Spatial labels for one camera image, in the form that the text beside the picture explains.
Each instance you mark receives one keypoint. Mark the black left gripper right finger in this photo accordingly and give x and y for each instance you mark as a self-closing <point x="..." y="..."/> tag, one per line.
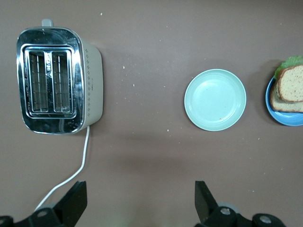
<point x="206" y="208"/>

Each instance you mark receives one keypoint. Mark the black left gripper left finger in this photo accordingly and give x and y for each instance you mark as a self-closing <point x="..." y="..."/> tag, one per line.
<point x="68" y="208"/>

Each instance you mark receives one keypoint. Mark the brown bread slice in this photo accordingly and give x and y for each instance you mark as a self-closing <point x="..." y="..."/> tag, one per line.
<point x="284" y="106"/>
<point x="292" y="82"/>

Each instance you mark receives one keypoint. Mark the green lettuce leaf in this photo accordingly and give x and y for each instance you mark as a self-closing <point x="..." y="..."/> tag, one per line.
<point x="292" y="61"/>

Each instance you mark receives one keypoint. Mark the light green plate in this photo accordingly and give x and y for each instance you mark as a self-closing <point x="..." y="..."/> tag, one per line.
<point x="215" y="99"/>

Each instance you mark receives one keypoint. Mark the blue plate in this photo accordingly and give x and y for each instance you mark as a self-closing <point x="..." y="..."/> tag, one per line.
<point x="287" y="119"/>

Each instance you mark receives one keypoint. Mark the beige chrome toaster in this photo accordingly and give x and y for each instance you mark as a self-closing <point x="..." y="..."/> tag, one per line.
<point x="94" y="82"/>

